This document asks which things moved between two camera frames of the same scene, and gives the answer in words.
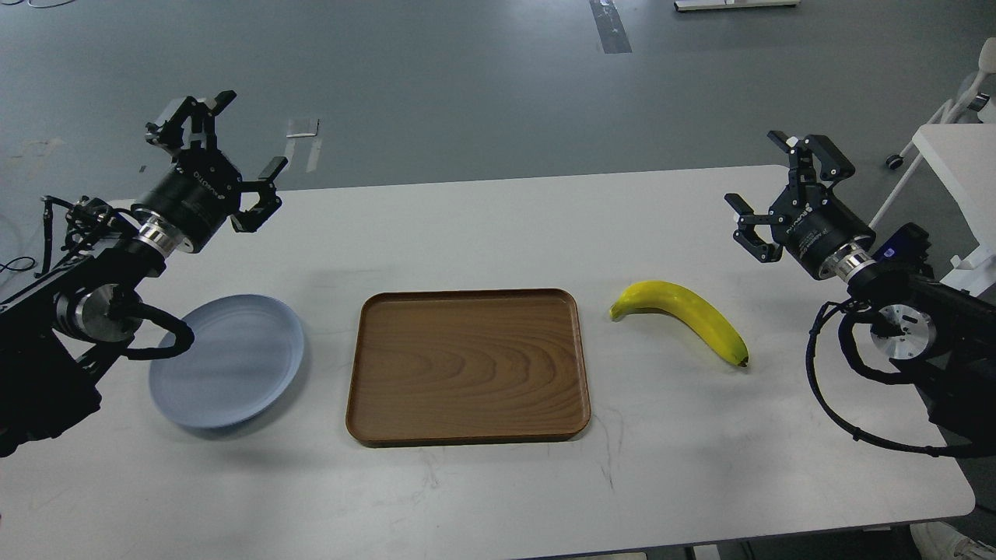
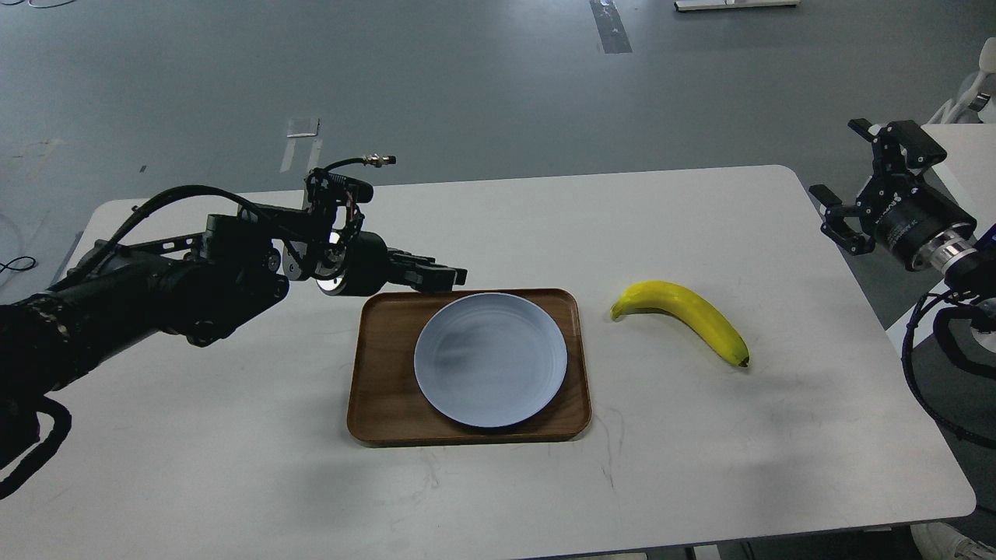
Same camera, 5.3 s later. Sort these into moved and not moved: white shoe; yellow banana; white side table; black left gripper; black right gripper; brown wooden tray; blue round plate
Moved: black right gripper; black left gripper; blue round plate
Not moved: yellow banana; white side table; white shoe; brown wooden tray
